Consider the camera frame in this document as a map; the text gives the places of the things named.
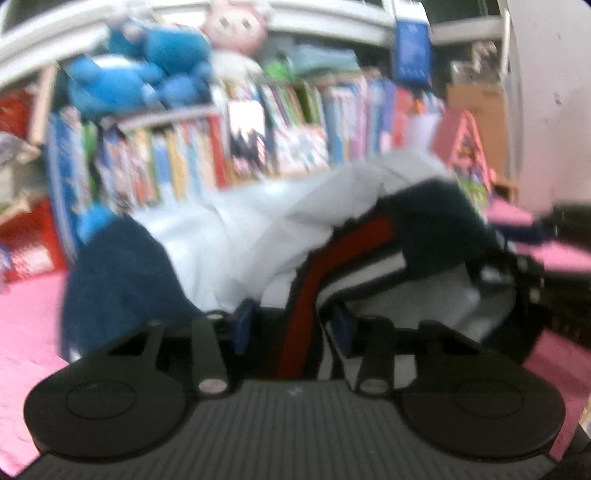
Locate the blue plush ball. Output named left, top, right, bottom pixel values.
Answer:
left=76, top=203, right=117, bottom=244

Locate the pink bunny blanket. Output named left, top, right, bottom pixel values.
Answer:
left=1, top=212, right=590, bottom=479

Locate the cardboard box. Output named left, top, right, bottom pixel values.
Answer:
left=447, top=83, right=509, bottom=176

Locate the pink plush toy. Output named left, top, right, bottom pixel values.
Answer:
left=201, top=0, right=273, bottom=56

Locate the row of books left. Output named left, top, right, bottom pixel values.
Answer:
left=44, top=105, right=230, bottom=261

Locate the blue box on shelf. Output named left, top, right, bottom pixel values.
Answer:
left=393, top=1, right=432, bottom=85

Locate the row of books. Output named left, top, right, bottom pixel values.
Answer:
left=44, top=105, right=230, bottom=261
left=222, top=73, right=445, bottom=183

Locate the blue plush toy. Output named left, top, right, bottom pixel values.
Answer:
left=66, top=18, right=212, bottom=120

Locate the navy white red jacket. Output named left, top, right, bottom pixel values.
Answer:
left=59, top=150, right=542, bottom=362

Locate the row of books right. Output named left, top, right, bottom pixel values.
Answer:
left=222, top=73, right=445, bottom=183

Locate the pink triangular diorama house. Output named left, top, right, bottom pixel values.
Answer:
left=431, top=108, right=496, bottom=208

